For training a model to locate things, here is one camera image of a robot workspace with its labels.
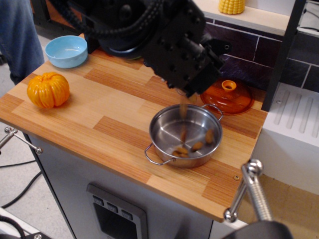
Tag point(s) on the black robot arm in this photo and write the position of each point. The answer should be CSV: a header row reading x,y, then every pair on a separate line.
x,y
122,27

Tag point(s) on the stainless steel pot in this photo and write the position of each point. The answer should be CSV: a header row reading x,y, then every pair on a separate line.
x,y
165,129

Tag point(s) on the metal clamp screw left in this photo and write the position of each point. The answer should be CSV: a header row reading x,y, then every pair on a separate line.
x,y
12,132

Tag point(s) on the light blue bowl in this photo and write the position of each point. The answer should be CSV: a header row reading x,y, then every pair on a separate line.
x,y
67,51

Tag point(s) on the black shelf post right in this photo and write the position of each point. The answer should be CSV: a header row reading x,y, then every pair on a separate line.
x,y
290,33

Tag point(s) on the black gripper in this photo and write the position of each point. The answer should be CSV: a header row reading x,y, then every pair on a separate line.
x,y
184,55

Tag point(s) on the orange transparent pot lid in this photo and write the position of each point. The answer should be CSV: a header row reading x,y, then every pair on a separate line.
x,y
228,97

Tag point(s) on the grey oven control panel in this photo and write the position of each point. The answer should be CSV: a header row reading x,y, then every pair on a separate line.
x,y
117,218

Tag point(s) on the light wooden shelf board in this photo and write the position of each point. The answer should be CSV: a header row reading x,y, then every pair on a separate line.
x,y
252,18

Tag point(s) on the orange toy pumpkin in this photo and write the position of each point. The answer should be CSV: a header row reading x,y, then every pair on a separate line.
x,y
48,90

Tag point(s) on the almond in pot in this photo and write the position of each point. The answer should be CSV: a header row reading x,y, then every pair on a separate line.
x,y
183,135
179,154
182,150
197,146
209,136

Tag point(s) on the yellow toy corn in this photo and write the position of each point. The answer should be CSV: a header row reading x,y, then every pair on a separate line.
x,y
231,6

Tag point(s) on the person in blue jeans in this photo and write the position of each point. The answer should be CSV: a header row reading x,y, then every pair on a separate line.
x,y
19,42

